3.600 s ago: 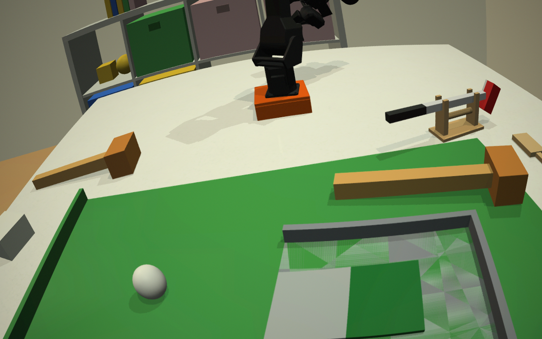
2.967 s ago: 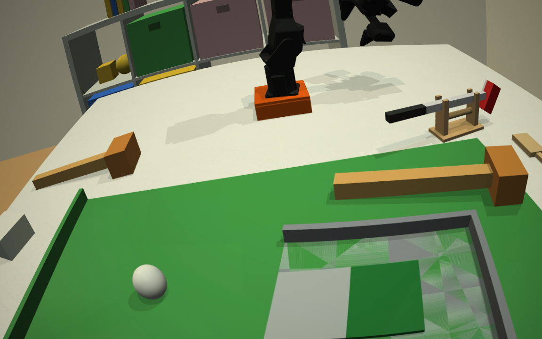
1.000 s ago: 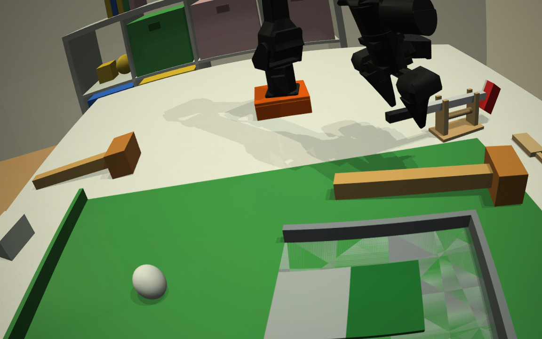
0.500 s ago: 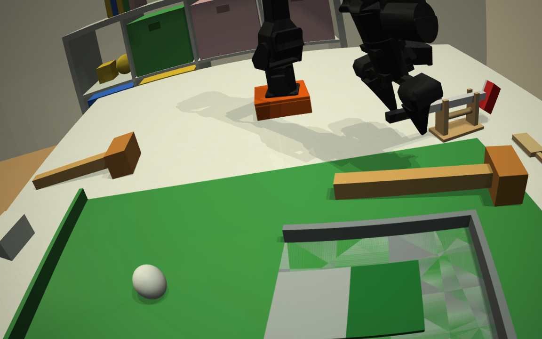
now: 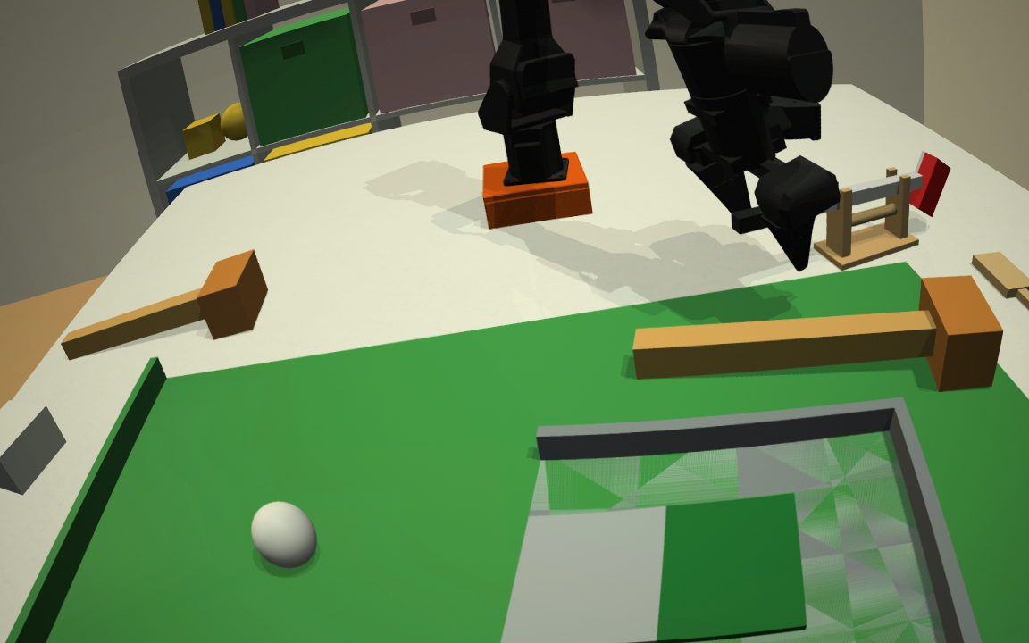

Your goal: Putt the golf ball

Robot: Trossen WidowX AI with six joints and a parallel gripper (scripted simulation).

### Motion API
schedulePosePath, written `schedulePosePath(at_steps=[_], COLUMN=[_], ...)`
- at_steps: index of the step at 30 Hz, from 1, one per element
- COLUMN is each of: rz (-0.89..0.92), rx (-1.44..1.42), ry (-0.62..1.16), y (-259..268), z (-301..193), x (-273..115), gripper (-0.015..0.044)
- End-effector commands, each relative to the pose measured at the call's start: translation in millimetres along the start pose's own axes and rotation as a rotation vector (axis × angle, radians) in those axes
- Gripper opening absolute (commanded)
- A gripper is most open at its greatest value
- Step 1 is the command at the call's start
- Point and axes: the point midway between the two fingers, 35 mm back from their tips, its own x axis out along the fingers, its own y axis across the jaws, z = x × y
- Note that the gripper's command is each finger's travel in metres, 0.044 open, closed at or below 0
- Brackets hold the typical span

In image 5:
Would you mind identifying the red golf putter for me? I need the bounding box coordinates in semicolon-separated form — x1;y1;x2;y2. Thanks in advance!
731;151;950;234

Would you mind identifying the wooden mallet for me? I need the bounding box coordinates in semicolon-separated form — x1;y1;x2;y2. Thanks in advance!
61;250;268;361
632;275;1003;392

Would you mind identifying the white ball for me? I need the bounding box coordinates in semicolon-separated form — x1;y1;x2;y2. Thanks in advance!
251;501;317;568

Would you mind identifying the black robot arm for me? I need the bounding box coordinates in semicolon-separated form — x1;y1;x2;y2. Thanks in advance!
478;0;833;187

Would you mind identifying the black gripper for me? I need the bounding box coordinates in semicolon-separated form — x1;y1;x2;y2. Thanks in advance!
670;90;841;271

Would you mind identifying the green flat mat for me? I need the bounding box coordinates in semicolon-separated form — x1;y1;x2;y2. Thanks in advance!
46;262;1029;643

